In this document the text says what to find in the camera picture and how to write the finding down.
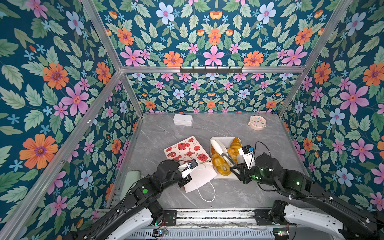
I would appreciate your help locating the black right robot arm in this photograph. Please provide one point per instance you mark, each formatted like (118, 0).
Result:
(336, 217)

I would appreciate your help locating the white rectangular tray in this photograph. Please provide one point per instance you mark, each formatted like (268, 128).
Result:
(227, 141)

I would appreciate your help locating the metal tongs white tips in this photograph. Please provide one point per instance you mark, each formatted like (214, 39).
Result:
(222, 150)

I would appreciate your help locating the black hook rail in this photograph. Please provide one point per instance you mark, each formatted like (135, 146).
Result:
(210, 70)

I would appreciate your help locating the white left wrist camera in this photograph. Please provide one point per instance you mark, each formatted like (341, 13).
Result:
(188, 167)

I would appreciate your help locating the brown round pastry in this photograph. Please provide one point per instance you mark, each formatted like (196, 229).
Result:
(212, 150)

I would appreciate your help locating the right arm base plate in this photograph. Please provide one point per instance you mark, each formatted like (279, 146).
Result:
(264, 217)

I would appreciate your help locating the long twisted bread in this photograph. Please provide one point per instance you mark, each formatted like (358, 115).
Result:
(234, 148)

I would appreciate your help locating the pale green box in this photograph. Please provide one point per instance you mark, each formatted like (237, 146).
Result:
(131, 178)

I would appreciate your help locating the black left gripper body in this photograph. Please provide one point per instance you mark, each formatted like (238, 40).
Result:
(184, 181)

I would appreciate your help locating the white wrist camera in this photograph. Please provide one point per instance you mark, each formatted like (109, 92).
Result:
(247, 152)
(188, 167)

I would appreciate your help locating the yellow round bun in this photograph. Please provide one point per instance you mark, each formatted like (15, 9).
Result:
(217, 160)

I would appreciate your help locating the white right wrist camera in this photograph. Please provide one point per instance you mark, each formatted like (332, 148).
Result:
(247, 152)

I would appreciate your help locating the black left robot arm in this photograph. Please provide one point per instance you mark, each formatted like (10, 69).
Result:
(140, 207)

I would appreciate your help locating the white plastic box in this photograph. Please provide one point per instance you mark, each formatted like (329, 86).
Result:
(183, 120)

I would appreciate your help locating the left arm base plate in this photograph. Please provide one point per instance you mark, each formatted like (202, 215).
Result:
(168, 218)

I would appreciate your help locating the pink alarm clock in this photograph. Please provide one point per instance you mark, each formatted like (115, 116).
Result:
(257, 123)

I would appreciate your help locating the red white paper bag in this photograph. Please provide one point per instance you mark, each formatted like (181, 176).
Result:
(187, 150)

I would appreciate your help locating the glazed yellow donut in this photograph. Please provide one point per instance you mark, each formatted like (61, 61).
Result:
(224, 169)

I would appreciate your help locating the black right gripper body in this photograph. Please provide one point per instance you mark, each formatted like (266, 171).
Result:
(244, 174)

